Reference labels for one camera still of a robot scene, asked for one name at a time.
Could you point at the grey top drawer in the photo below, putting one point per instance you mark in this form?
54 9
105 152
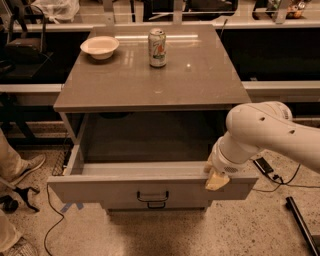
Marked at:
145 157

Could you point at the black bar on floor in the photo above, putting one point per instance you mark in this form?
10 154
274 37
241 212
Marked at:
312 240

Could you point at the grey drawer cabinet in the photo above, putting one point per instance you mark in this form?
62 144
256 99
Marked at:
198 77

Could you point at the person leg lower left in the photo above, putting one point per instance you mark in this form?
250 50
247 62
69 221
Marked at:
12 242

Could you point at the grey drawer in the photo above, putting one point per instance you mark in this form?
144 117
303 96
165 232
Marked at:
126 206
145 157

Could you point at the green soda can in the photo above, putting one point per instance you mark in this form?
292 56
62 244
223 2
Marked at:
157 47

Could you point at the wire basket with items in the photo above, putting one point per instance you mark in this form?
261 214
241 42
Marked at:
60 164

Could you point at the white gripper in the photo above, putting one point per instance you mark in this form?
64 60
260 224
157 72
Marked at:
222 164

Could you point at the blue tape cross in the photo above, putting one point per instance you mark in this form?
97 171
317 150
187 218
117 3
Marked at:
67 206

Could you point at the black chair base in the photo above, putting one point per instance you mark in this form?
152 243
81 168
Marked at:
10 205

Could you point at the grey bottom drawer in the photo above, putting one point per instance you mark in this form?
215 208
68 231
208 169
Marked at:
126 206

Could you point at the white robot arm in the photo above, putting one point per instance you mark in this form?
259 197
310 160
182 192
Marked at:
254 127

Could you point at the white plastic bag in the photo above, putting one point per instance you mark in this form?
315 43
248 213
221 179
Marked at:
58 11

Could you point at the person leg with shoe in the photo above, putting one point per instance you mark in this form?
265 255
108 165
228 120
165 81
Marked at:
13 168

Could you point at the black chair left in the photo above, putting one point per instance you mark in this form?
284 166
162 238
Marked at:
24 55

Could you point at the white bowl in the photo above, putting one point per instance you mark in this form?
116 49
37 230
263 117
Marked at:
100 47

